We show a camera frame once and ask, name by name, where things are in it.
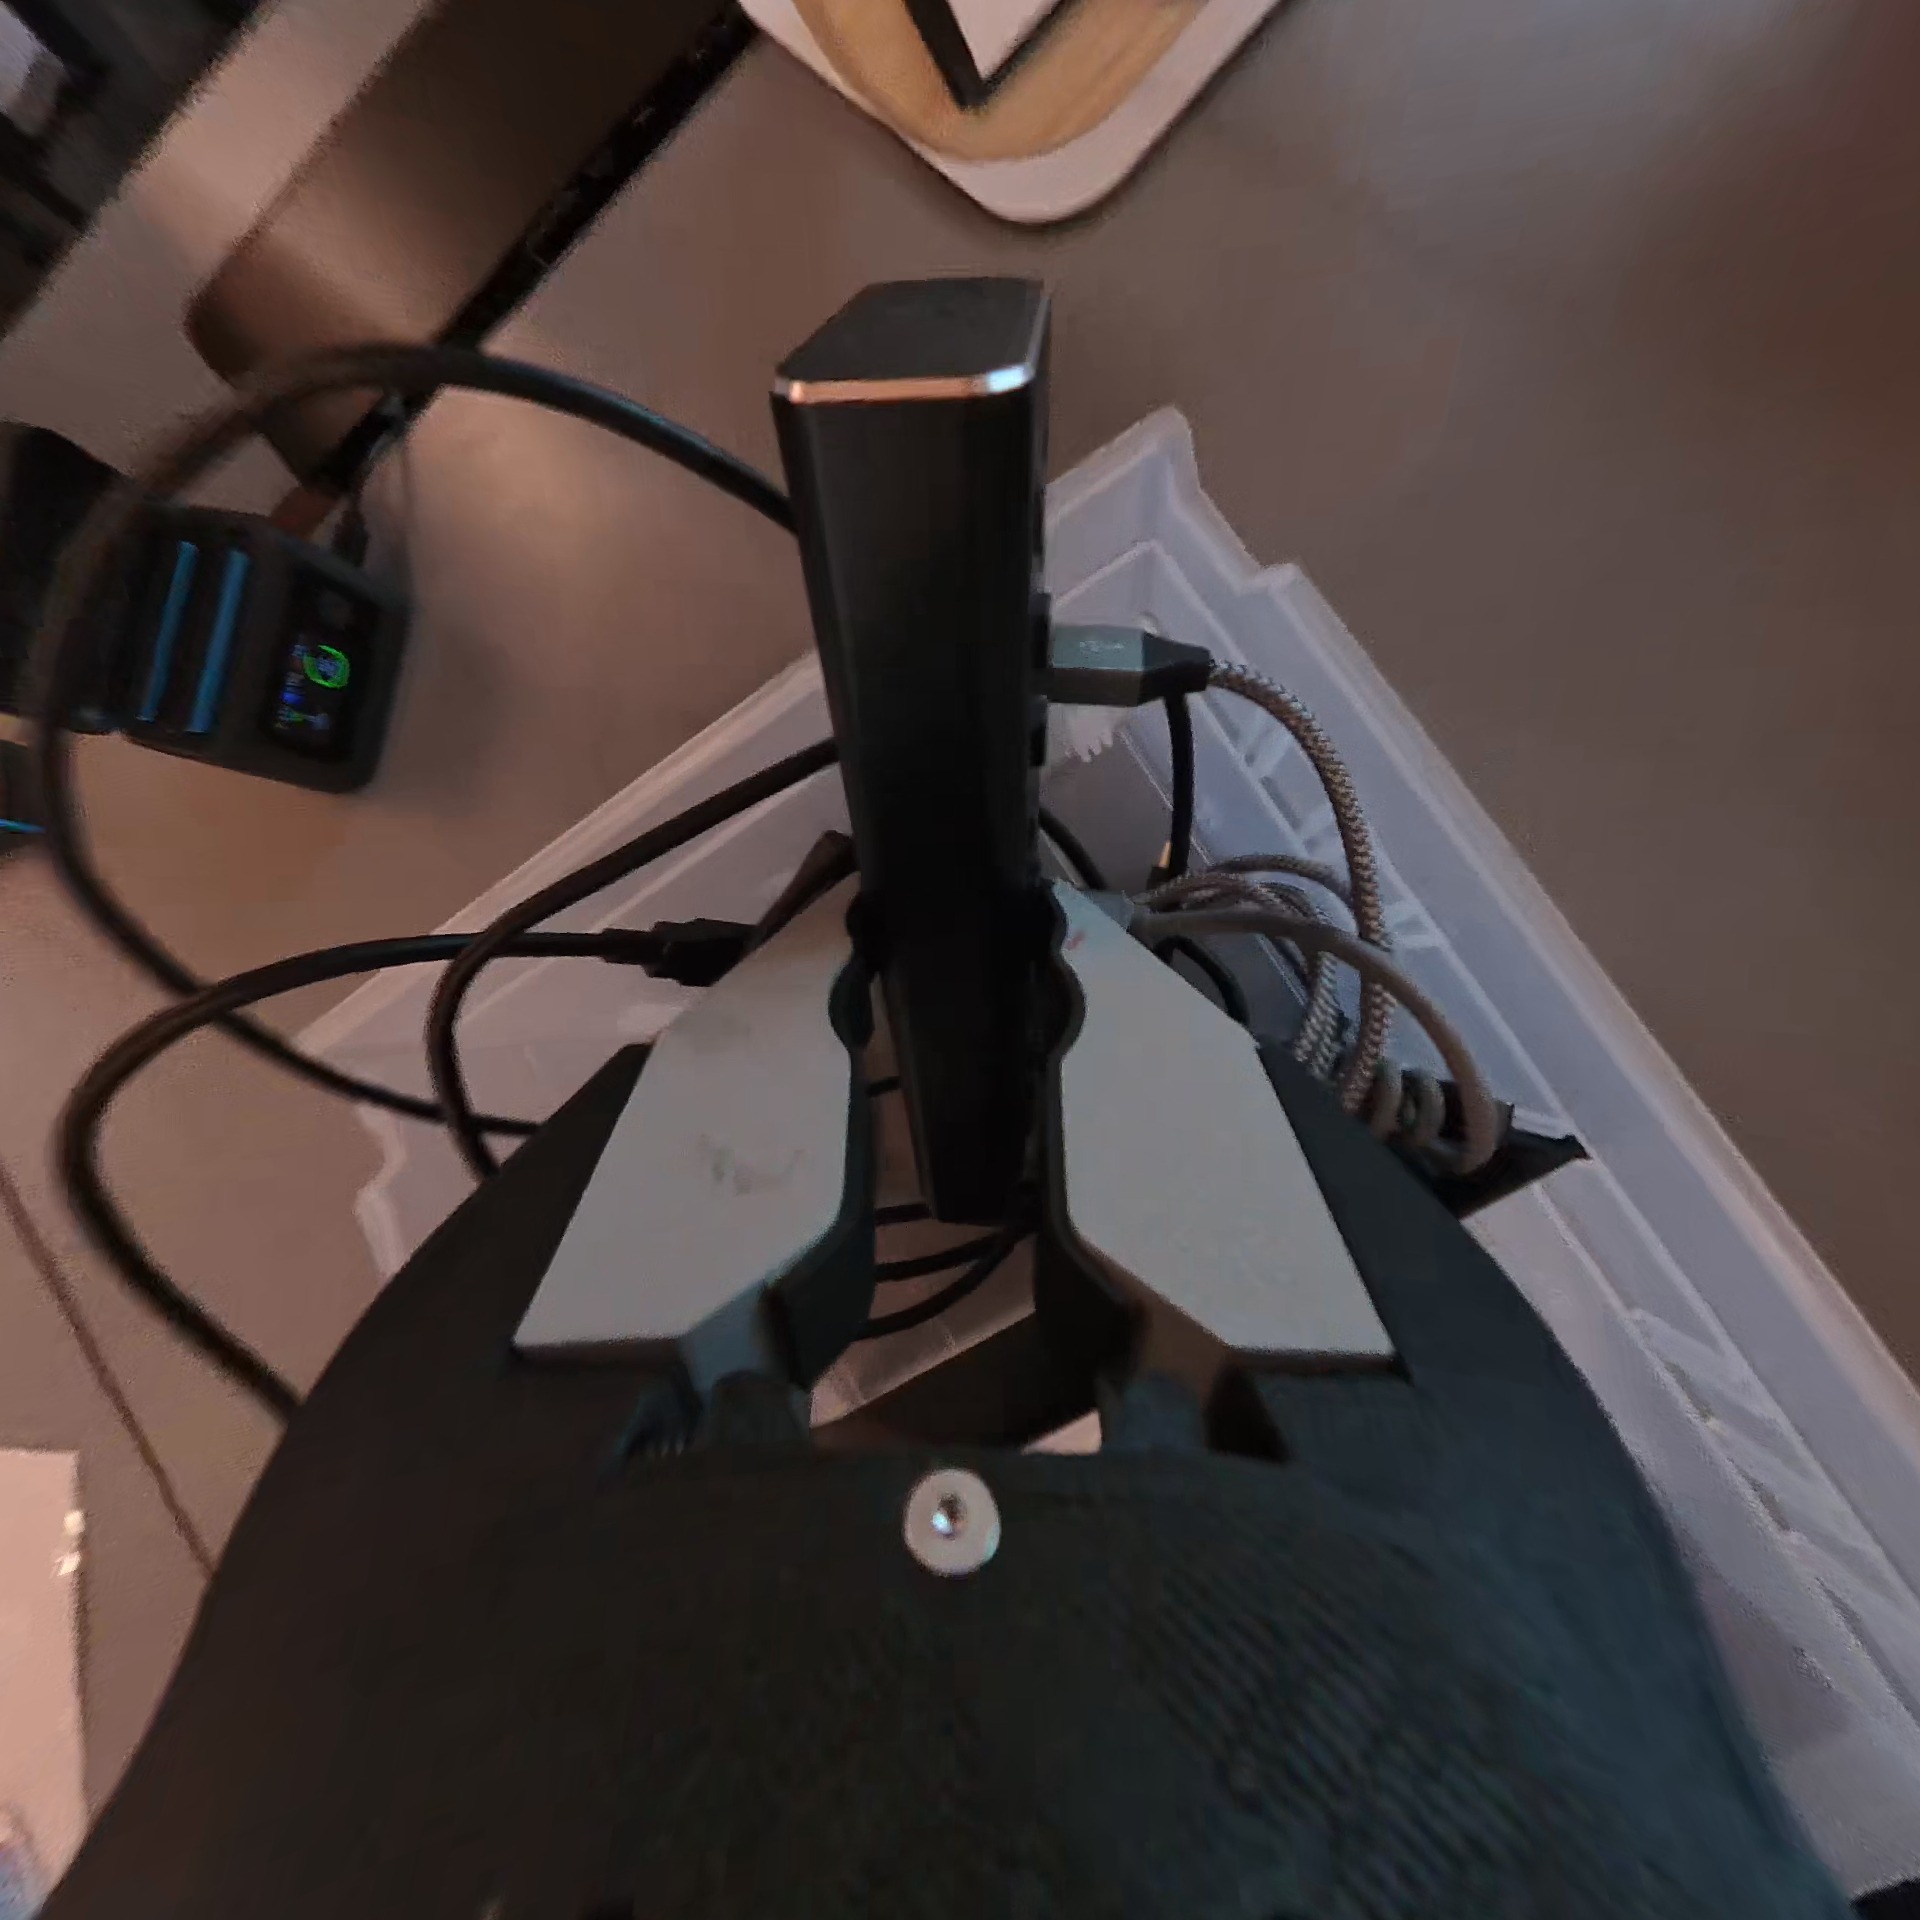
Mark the clear plastic bin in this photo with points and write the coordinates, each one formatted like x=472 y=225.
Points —
x=1499 y=931

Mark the white stand base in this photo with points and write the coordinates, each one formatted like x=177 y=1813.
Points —
x=1049 y=181

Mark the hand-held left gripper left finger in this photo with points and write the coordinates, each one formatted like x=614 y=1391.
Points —
x=704 y=1186

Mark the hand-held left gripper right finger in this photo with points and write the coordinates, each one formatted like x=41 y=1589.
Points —
x=1199 y=1186

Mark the black power station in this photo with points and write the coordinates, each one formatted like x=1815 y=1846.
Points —
x=255 y=660

